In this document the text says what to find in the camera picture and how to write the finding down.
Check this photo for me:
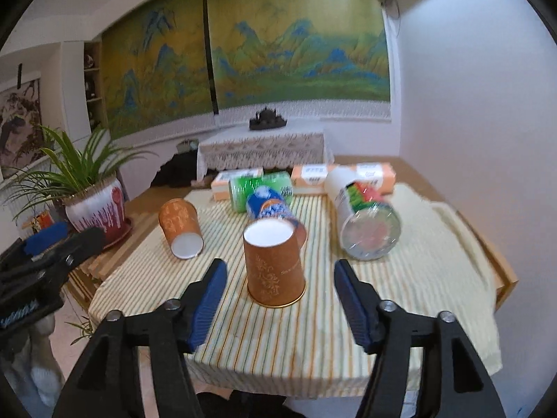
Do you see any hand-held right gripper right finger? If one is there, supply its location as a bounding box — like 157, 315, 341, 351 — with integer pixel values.
334, 259, 508, 418

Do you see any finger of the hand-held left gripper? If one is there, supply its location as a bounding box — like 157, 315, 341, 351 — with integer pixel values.
0, 226, 108, 332
0, 221, 72, 267

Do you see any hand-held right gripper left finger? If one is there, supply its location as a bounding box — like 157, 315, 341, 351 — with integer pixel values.
52, 259, 228, 418

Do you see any brown paper cup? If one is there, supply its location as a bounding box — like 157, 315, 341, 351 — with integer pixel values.
242, 219, 306, 308
158, 199, 204, 259

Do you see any wooden slatted board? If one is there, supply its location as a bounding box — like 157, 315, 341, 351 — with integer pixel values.
65, 213, 151, 310

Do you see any potted spider plant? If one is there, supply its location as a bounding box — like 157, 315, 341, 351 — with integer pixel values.
0, 124, 159, 237

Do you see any red plant saucer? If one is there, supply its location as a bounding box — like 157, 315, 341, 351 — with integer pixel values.
87, 217, 133, 250

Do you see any striped yellow tablecloth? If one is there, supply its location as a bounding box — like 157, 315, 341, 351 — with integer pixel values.
88, 181, 503, 399

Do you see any clear plastic jar white lid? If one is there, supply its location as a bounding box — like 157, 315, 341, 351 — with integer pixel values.
325, 166, 401, 262

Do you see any blue soda can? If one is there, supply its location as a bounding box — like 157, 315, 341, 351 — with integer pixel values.
246, 185, 308, 249

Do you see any orange cardboard box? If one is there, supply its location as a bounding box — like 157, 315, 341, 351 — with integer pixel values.
211, 168, 264, 202
291, 163, 338, 196
354, 162, 398, 194

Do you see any hanging scroll painting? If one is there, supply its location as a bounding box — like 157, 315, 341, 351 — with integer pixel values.
0, 64, 47, 181

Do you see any green soda can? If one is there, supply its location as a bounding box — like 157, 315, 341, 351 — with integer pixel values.
228, 171, 293, 213

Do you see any dark cloth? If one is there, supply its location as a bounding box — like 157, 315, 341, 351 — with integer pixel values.
150, 152, 202, 189

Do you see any grey cloth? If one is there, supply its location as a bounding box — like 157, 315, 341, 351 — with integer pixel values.
0, 318, 66, 418

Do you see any lace covered side table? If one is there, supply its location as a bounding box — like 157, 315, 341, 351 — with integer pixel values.
197, 131, 327, 182

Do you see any dark teapot ornament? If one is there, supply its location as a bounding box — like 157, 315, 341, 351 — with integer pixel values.
249, 107, 289, 132

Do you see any landscape painting roller blind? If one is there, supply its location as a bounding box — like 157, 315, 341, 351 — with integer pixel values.
101, 0, 217, 141
205, 0, 391, 110

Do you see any wall shelf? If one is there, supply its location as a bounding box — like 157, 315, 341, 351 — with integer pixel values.
83, 37, 109, 137

